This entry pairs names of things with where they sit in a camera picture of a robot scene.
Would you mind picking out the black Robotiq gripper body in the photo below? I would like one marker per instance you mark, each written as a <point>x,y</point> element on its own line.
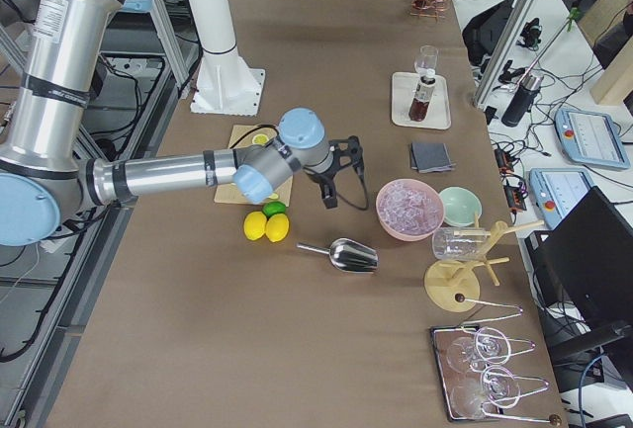
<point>319,180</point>

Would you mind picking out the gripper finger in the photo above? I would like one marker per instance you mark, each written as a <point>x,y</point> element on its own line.
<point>358,164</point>
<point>328,193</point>

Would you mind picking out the tea bottle taken to tray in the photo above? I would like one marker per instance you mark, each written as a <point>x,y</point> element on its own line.
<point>422,96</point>

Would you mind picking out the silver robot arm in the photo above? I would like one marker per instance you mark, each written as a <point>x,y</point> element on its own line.
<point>58,159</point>

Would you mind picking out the lime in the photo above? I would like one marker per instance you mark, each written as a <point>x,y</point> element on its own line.
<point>273,208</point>

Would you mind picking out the lemon two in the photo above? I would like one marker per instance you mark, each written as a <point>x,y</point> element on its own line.
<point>277,227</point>

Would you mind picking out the metal ice scoop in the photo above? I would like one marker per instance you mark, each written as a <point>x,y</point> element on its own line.
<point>347,255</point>

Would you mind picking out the grey folded cloth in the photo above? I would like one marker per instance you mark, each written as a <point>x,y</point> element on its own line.
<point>428,157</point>

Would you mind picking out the pink bowl with ice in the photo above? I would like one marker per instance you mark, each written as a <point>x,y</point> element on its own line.
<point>409,210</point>

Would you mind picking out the lemon one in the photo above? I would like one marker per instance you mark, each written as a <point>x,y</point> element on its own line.
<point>254,225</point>

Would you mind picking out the half lemon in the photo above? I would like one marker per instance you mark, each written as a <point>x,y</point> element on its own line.
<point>260,139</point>

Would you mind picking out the cream rabbit tray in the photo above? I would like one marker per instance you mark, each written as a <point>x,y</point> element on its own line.
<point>403,86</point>

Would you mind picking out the clear wine glass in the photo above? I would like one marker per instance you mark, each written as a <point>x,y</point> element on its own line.
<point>426,58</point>

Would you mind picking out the green bowl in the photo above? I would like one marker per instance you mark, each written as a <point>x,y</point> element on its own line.
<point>461,206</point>

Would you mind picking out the clear tumbler on stand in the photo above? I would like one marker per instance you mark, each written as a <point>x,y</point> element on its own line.
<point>459,243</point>

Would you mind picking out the wooden cup tree stand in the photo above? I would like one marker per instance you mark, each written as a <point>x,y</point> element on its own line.
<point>454,286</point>

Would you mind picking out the black thermos bottle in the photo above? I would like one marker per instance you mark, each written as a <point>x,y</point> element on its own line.
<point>527,90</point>

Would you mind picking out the blue teach pendant near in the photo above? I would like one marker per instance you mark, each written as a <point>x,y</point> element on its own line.
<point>556,191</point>

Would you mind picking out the blue teach pendant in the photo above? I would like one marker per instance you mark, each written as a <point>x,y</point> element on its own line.
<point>590,138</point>
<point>556,191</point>

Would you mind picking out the black glass rack tray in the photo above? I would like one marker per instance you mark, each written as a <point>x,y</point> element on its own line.
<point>476,383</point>

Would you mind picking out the blue teach pendant far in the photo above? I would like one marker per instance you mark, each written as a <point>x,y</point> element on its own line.
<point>590,138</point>

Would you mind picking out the black monitor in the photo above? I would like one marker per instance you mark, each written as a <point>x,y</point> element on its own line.
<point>587,260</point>

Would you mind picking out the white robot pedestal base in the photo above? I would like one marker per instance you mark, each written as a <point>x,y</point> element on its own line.
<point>225,84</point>

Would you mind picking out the aluminium frame post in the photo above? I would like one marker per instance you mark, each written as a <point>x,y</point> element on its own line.
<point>506,41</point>

